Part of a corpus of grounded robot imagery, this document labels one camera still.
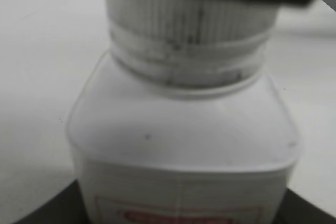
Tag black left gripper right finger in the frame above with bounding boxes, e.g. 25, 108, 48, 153
278, 189, 335, 224

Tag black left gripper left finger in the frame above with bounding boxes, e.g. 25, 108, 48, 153
10, 178, 90, 224

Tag white pink yogurt bottle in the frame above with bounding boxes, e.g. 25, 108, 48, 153
66, 53, 301, 223

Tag white ribbed bottle cap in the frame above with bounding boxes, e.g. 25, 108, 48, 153
106, 0, 279, 88

